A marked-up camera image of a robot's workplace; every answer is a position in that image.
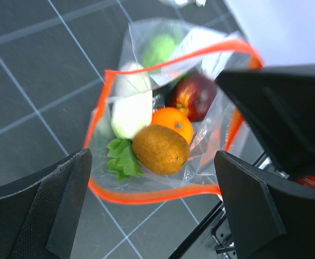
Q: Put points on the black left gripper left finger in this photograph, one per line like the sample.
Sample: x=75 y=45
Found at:
x=39 y=213

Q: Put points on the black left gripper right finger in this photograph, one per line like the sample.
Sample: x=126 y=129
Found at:
x=269 y=216

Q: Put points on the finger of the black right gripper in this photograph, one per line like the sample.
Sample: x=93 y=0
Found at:
x=278 y=103

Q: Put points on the dark purple mangosteen toy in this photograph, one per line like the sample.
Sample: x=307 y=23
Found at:
x=193 y=95

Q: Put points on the green plastic leaf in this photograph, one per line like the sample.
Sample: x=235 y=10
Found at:
x=122 y=160

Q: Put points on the orange toy fruit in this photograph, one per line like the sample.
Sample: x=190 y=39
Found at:
x=175 y=120

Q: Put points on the clear bag orange zipper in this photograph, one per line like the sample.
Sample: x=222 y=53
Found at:
x=201 y=50

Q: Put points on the brown kiwi toy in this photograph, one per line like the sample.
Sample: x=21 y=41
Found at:
x=160 y=149

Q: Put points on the green custard apple toy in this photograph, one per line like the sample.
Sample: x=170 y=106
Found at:
x=158 y=50

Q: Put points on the white radish toy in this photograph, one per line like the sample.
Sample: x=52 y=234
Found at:
x=133 y=109

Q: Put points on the black grid cutting mat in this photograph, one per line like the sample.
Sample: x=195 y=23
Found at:
x=52 y=58

